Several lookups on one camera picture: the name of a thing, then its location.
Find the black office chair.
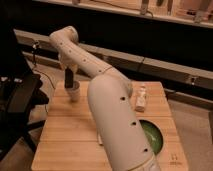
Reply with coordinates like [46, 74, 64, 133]
[0, 28, 49, 162]

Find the black cable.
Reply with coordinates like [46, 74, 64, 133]
[31, 41, 56, 90]

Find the white cube block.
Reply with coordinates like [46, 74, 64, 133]
[97, 133, 103, 145]

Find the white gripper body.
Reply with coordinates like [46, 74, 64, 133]
[59, 55, 78, 73]

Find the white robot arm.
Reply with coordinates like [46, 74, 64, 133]
[49, 26, 161, 171]

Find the white plastic bottle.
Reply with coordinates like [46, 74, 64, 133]
[135, 86, 146, 112]

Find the black eraser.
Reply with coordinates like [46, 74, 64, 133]
[65, 68, 74, 88]

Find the green bowl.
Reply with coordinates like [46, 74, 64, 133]
[140, 120, 164, 155]

